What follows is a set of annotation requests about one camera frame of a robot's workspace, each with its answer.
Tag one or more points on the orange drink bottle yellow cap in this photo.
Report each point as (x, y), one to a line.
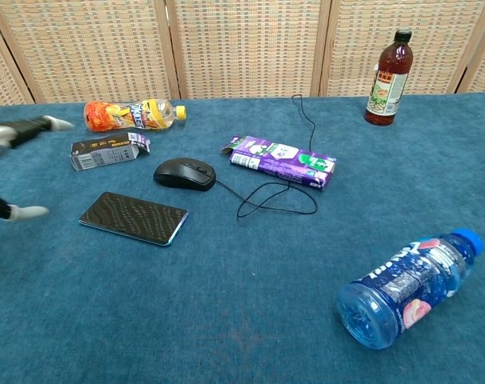
(130, 116)

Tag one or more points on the black smartphone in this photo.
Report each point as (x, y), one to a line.
(134, 218)

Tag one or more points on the blue table cloth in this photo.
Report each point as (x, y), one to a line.
(242, 280)

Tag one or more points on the woven rattan folding screen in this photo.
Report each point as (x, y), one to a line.
(246, 44)

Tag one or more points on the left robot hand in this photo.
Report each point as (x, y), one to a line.
(10, 134)

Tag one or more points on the blue drink bottle blue cap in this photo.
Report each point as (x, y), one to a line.
(406, 288)

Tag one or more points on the brown tea bottle black cap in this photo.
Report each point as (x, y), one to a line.
(387, 88)

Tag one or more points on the black computer mouse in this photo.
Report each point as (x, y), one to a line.
(185, 173)

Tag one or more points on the purple toothpaste box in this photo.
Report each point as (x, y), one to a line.
(282, 162)

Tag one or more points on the black grey small carton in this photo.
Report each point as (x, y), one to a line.
(106, 154)

